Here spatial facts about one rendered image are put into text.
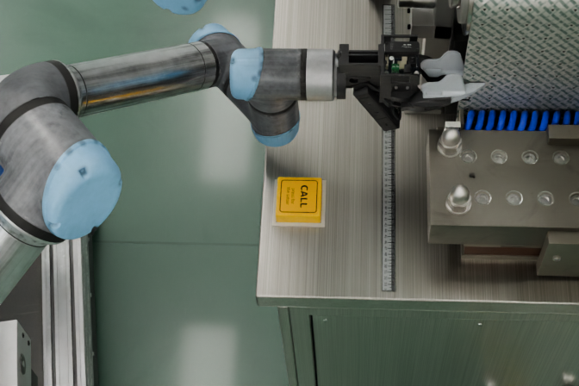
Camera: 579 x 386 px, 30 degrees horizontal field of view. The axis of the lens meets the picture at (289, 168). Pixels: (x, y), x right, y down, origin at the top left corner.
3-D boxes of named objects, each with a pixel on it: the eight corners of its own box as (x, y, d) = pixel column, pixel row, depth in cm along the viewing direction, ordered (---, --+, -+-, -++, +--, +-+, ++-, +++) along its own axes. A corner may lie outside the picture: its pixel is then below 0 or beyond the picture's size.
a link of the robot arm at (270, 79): (236, 69, 163) (231, 35, 156) (308, 70, 163) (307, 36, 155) (233, 113, 159) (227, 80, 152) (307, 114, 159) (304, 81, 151)
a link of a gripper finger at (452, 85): (488, 82, 150) (421, 80, 151) (484, 105, 156) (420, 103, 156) (488, 64, 152) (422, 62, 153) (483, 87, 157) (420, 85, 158)
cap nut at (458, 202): (445, 192, 155) (447, 177, 151) (470, 192, 155) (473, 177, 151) (445, 214, 153) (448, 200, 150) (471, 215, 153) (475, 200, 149)
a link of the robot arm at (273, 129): (267, 87, 175) (262, 47, 165) (311, 133, 170) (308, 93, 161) (228, 115, 172) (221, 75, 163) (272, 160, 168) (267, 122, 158)
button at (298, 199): (278, 183, 172) (277, 176, 170) (322, 184, 172) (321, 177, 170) (276, 222, 169) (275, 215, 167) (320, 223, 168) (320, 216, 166)
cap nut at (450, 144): (436, 135, 160) (438, 119, 156) (461, 136, 160) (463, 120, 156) (437, 157, 158) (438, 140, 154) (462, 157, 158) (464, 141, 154)
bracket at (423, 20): (401, 89, 180) (409, -33, 154) (439, 89, 180) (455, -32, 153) (401, 114, 178) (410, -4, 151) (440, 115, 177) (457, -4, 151)
